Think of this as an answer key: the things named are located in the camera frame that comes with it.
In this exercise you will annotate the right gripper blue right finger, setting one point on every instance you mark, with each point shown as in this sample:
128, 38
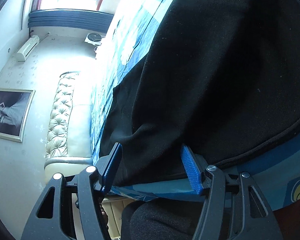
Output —
194, 166

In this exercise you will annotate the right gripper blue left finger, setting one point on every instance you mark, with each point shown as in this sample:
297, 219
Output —
107, 167

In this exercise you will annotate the black pants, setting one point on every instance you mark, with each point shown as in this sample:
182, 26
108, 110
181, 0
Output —
231, 207

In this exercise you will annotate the person's left hand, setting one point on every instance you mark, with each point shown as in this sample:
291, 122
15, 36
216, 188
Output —
104, 214

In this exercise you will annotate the cream tufted leather headboard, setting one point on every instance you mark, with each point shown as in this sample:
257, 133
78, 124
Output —
68, 143

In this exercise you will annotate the blue patterned bed sheet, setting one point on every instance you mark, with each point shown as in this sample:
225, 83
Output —
130, 45

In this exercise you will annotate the framed wedding photo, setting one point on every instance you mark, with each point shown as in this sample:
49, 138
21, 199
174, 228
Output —
14, 109

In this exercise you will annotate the small white desk fan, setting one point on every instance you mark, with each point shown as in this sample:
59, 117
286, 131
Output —
94, 39

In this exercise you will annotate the dark blue window curtain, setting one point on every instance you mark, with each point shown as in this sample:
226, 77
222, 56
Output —
71, 18

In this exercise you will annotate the white wall air conditioner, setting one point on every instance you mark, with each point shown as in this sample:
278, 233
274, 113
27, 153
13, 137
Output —
24, 52

